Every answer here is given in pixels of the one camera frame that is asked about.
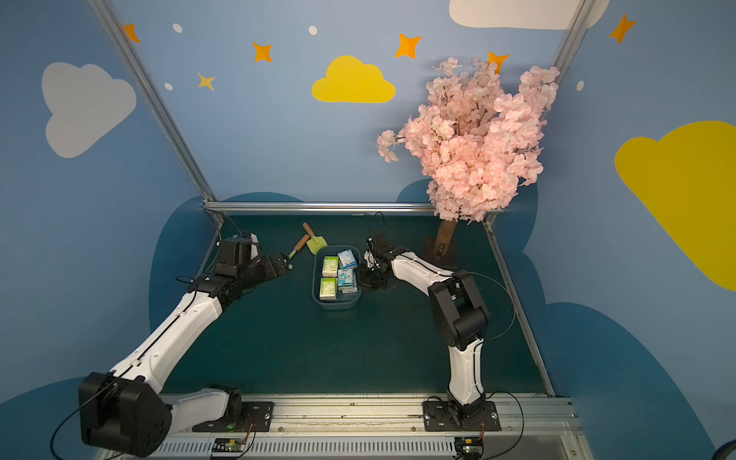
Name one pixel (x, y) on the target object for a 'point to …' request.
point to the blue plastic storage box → (344, 301)
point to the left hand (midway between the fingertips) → (276, 260)
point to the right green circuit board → (469, 448)
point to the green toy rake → (299, 246)
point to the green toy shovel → (314, 242)
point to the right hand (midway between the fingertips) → (360, 282)
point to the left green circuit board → (229, 445)
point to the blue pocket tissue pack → (347, 260)
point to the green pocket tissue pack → (330, 267)
